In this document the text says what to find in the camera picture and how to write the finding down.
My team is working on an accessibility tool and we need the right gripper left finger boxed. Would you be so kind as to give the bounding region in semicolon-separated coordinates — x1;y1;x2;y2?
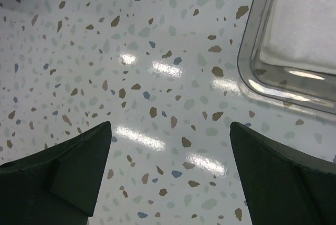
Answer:
1;121;112;224

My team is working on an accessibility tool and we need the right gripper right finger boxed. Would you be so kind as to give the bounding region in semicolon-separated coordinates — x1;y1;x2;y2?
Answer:
230;122;335;224

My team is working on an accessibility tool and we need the white towel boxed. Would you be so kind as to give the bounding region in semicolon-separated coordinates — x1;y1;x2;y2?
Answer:
260;0;335;74

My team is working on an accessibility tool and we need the clear grey plastic bin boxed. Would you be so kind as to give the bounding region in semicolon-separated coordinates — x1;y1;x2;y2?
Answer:
238;0;335;114

